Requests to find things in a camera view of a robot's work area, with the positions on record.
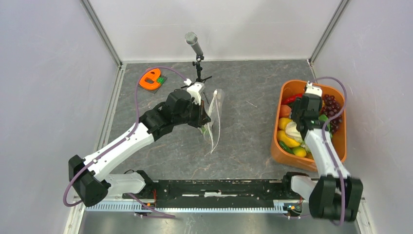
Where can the orange plastic food bin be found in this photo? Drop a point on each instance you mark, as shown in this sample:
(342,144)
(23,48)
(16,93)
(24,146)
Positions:
(290,88)

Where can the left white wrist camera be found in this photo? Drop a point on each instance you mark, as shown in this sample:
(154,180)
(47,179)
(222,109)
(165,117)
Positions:
(195,89)

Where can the purple grape bunch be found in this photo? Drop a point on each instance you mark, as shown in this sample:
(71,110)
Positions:
(330,108)

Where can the white cable duct strip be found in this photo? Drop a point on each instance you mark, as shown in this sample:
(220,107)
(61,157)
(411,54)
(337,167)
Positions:
(134,206)

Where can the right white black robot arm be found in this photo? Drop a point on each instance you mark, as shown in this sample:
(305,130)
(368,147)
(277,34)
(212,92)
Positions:
(336,195)

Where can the red chili pepper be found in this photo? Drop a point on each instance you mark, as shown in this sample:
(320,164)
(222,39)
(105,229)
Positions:
(291,99)

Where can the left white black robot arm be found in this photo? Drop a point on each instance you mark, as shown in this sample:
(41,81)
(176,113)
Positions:
(91,176)

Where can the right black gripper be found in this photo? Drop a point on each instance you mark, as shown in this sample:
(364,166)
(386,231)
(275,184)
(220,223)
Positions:
(295,107)

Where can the silver microphone on tripod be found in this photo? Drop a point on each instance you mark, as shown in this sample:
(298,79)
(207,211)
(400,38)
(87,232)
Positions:
(191,39)

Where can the pink peach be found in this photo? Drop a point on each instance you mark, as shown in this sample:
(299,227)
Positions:
(284,111)

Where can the yellow mango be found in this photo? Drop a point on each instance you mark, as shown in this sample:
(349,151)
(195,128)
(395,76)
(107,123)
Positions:
(289,142)

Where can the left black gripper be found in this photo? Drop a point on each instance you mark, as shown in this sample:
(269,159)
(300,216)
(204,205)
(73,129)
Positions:
(202,118)

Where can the yellow lemon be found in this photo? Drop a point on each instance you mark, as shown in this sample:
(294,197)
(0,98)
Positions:
(299,151)

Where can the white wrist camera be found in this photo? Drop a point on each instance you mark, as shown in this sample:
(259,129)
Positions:
(195,89)
(313,89)

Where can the clear dotted zip top bag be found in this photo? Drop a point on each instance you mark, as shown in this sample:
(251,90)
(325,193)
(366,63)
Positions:
(212,130)

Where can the green block on dark plate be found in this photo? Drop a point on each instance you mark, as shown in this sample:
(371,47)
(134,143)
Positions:
(161,80)

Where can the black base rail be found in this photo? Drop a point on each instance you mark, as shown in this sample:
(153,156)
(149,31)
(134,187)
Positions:
(215,193)

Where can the green cucumber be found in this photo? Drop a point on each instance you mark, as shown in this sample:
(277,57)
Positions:
(285,147)

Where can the pale green cabbage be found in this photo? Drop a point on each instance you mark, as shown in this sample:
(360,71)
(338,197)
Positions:
(292,132)

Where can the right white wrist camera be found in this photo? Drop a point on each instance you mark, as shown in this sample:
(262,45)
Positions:
(313,89)

